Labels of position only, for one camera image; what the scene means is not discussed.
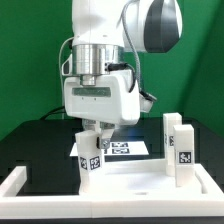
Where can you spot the white U-shaped fence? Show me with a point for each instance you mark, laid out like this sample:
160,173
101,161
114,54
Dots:
14,206

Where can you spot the fiducial marker sheet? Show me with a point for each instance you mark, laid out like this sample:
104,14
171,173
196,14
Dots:
130,148

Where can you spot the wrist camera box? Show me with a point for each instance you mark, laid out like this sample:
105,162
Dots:
146,101

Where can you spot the white desk tabletop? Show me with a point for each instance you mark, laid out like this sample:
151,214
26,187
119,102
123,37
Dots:
151,180

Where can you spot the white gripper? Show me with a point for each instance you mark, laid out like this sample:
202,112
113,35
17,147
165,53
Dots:
108,101

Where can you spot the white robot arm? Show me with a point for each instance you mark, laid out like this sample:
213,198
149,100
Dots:
106,29

